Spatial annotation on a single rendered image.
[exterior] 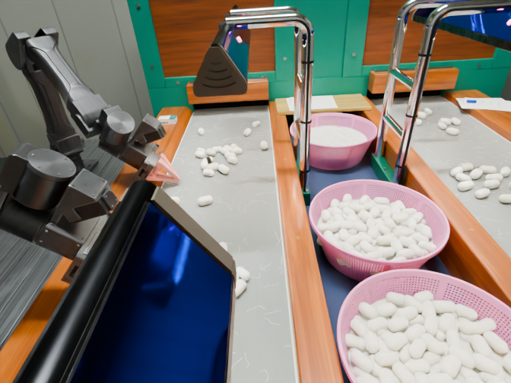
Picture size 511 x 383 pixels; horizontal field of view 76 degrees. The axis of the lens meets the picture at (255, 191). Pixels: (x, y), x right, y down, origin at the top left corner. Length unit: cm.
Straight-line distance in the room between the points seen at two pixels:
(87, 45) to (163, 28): 161
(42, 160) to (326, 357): 44
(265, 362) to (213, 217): 35
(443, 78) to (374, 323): 104
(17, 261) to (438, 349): 86
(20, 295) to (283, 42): 106
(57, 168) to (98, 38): 239
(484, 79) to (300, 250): 114
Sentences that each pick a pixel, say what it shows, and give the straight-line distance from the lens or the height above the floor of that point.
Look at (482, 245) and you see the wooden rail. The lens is 71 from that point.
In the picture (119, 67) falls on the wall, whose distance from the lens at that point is 285.
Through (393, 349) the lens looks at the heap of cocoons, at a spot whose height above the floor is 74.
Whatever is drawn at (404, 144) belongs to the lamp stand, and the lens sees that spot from 86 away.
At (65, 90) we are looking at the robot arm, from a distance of 90.
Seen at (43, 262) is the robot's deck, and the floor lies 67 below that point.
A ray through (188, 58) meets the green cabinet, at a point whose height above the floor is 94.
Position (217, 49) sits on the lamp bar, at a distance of 50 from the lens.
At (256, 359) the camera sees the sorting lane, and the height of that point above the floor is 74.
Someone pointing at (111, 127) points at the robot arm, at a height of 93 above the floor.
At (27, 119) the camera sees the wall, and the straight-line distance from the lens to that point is 333.
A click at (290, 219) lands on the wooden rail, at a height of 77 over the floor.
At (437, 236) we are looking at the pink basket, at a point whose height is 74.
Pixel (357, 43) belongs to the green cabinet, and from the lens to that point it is 134.
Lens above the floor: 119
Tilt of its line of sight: 34 degrees down
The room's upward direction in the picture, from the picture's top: 4 degrees counter-clockwise
